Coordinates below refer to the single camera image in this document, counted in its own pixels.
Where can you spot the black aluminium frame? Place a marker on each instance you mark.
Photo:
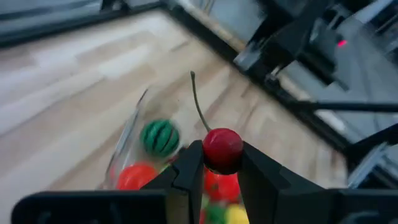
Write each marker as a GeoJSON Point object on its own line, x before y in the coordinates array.
{"type": "Point", "coordinates": [62, 28]}

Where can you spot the clear plastic tupperware container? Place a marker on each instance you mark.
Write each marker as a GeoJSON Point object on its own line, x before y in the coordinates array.
{"type": "Point", "coordinates": [130, 130]}

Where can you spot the yellow toy bell pepper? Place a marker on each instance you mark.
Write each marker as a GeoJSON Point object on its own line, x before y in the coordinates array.
{"type": "Point", "coordinates": [237, 215]}

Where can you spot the orange-red toy tomato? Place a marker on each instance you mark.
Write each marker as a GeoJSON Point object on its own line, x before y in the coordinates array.
{"type": "Point", "coordinates": [135, 177]}

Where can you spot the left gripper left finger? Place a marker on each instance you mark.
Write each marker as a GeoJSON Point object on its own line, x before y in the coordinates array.
{"type": "Point", "coordinates": [180, 186]}

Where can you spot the green striped toy watermelon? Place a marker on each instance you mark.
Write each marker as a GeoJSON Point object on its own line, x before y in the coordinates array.
{"type": "Point", "coordinates": [160, 138]}

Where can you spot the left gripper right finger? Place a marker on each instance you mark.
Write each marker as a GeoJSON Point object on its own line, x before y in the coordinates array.
{"type": "Point", "coordinates": [280, 199]}

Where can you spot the dark red toy cherry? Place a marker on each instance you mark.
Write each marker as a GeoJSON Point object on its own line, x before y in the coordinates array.
{"type": "Point", "coordinates": [222, 151]}

